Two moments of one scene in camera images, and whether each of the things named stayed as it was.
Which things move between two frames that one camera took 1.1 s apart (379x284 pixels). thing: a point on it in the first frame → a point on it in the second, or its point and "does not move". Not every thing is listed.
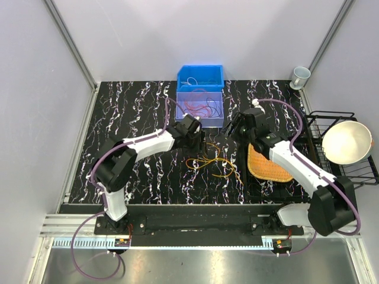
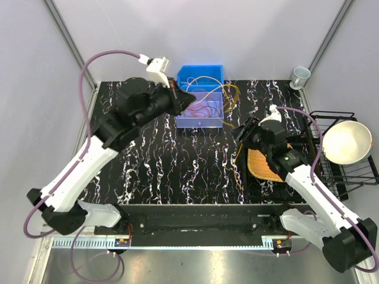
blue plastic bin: (200, 78) does not move
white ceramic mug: (300, 74) does not move
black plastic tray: (258, 190) does not move
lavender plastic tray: (208, 106) does not move
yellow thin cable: (195, 163) → (228, 121)
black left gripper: (199, 148) → (182, 99)
